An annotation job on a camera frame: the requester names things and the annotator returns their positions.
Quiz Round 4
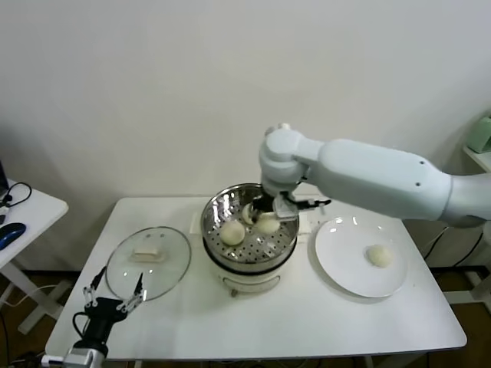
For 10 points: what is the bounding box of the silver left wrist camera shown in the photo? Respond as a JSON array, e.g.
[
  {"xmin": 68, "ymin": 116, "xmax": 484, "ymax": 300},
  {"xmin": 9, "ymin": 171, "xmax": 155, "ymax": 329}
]
[{"xmin": 41, "ymin": 347, "xmax": 94, "ymax": 366}]

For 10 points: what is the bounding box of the blue computer mouse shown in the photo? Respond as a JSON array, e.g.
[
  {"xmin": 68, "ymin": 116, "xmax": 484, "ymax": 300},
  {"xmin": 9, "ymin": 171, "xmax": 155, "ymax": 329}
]
[{"xmin": 0, "ymin": 222, "xmax": 28, "ymax": 251}]

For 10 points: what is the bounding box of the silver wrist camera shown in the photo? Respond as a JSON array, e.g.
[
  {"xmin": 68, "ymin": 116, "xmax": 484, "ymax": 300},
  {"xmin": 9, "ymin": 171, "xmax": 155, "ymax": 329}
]
[
  {"xmin": 273, "ymin": 194, "xmax": 295, "ymax": 222},
  {"xmin": 41, "ymin": 347, "xmax": 94, "ymax": 366}
]

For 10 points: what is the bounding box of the black looping wall cable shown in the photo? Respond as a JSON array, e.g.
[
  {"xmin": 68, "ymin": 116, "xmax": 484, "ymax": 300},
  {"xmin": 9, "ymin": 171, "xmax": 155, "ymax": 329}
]
[{"xmin": 454, "ymin": 228, "xmax": 486, "ymax": 268}]

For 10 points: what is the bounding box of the round glass pot lid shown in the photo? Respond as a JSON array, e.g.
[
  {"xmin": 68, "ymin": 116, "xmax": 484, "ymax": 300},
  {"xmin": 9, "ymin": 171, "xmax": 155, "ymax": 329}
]
[{"xmin": 105, "ymin": 226, "xmax": 193, "ymax": 303}]

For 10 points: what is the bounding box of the black looped desk cable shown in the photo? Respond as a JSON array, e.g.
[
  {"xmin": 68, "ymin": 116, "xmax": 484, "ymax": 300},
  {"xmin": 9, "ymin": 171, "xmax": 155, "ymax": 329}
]
[{"xmin": 0, "ymin": 182, "xmax": 33, "ymax": 210}]

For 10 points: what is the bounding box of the white side desk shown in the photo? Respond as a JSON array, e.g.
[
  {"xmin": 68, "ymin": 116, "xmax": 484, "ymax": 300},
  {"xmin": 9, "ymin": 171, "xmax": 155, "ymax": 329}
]
[{"xmin": 0, "ymin": 178, "xmax": 70, "ymax": 335}]

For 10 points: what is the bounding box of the perforated steel steamer basket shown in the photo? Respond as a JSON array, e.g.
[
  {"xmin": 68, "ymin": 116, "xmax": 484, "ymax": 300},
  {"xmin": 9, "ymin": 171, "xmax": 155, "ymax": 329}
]
[{"xmin": 199, "ymin": 183, "xmax": 300, "ymax": 268}]

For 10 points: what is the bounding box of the white electric cooking pot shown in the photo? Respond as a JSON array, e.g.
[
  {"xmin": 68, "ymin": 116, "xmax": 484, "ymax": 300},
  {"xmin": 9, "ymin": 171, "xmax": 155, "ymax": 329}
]
[{"xmin": 189, "ymin": 210, "xmax": 312, "ymax": 298}]

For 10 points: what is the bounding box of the pale green box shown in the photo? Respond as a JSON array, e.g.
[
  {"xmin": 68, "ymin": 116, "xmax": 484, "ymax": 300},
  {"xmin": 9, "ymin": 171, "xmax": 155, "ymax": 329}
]
[{"xmin": 468, "ymin": 110, "xmax": 491, "ymax": 153}]

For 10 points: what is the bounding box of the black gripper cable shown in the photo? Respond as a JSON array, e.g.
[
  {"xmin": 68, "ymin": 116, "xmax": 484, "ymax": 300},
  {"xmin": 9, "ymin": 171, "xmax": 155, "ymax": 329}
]
[
  {"xmin": 292, "ymin": 196, "xmax": 332, "ymax": 216},
  {"xmin": 72, "ymin": 311, "xmax": 92, "ymax": 337}
]

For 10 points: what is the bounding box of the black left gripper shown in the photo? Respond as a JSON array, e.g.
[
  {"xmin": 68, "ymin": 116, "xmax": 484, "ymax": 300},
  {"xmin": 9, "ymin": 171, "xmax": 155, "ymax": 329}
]
[{"xmin": 83, "ymin": 267, "xmax": 147, "ymax": 347}]

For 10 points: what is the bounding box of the black straight wall cable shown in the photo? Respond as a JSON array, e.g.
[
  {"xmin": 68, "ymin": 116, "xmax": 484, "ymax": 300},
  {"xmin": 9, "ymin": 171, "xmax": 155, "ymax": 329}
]
[{"xmin": 421, "ymin": 226, "xmax": 449, "ymax": 258}]

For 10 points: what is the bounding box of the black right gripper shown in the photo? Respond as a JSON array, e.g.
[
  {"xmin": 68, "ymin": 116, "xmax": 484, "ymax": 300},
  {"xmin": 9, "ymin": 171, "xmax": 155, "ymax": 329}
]
[{"xmin": 249, "ymin": 194, "xmax": 277, "ymax": 225}]

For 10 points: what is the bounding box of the white shelf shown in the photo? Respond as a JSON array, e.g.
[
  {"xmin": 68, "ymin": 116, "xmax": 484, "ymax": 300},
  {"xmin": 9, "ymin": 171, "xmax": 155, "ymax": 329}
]
[{"xmin": 461, "ymin": 144, "xmax": 491, "ymax": 181}]

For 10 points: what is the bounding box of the white floor cable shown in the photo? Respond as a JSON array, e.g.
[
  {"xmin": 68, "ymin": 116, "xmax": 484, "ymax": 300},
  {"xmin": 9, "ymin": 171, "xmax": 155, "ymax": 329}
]
[{"xmin": 0, "ymin": 284, "xmax": 59, "ymax": 308}]

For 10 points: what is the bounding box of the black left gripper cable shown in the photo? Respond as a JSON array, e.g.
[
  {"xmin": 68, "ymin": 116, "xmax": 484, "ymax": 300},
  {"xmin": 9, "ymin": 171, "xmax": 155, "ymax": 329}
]
[{"xmin": 72, "ymin": 311, "xmax": 92, "ymax": 337}]

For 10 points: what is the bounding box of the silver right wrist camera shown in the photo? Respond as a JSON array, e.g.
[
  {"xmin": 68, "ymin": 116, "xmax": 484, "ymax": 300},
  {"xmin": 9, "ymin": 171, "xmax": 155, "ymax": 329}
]
[{"xmin": 273, "ymin": 194, "xmax": 295, "ymax": 222}]

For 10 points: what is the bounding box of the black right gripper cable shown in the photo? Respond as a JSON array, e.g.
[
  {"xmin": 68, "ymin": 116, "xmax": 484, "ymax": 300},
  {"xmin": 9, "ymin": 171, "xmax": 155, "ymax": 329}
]
[{"xmin": 292, "ymin": 196, "xmax": 332, "ymax": 216}]

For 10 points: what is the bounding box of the large white round plate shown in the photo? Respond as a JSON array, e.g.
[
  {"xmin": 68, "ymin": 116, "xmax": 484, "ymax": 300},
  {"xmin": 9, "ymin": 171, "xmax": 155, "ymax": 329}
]
[{"xmin": 313, "ymin": 216, "xmax": 408, "ymax": 298}]

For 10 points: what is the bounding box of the dark laptop edge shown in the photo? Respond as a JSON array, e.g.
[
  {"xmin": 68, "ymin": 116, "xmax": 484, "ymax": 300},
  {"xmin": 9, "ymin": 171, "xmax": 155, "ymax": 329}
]
[{"xmin": 0, "ymin": 159, "xmax": 11, "ymax": 197}]

